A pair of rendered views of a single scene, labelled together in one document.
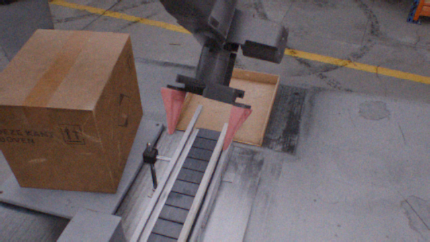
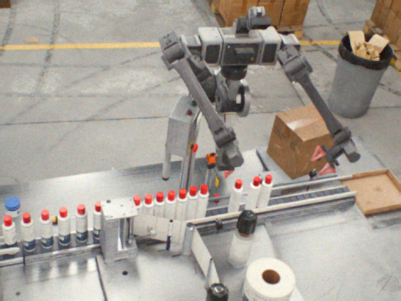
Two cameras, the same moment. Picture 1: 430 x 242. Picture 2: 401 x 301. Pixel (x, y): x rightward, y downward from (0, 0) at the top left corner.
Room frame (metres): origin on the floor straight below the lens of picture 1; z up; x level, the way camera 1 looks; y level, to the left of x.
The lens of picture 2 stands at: (-1.29, -1.19, 2.91)
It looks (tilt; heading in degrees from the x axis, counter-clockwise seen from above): 41 degrees down; 49
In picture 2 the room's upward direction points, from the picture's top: 9 degrees clockwise
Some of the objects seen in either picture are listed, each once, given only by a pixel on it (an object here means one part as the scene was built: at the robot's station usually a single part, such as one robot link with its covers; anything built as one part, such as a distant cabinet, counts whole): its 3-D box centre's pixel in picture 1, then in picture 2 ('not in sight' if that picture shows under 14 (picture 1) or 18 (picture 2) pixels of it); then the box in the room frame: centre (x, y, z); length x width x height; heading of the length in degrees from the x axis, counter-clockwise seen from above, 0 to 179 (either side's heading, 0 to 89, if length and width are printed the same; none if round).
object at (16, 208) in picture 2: not in sight; (12, 207); (-0.73, 0.73, 0.87); 0.07 x 0.07 x 0.07
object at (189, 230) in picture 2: not in sight; (187, 239); (-0.19, 0.09, 0.97); 0.05 x 0.05 x 0.19
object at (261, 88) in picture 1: (230, 101); (377, 190); (0.96, -0.04, 0.85); 0.30 x 0.26 x 0.04; 164
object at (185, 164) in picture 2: not in sight; (189, 154); (0.00, 0.39, 1.16); 0.04 x 0.04 x 0.67; 74
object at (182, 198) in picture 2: not in sight; (180, 207); (-0.11, 0.26, 0.98); 0.05 x 0.05 x 0.20
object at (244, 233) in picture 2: not in sight; (243, 237); (-0.01, -0.06, 1.03); 0.09 x 0.09 x 0.30
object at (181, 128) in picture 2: not in sight; (184, 126); (-0.08, 0.35, 1.38); 0.17 x 0.10 x 0.19; 39
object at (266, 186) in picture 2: not in sight; (265, 192); (0.30, 0.15, 0.98); 0.05 x 0.05 x 0.20
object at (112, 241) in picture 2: not in sight; (118, 228); (-0.43, 0.26, 1.01); 0.14 x 0.13 x 0.26; 164
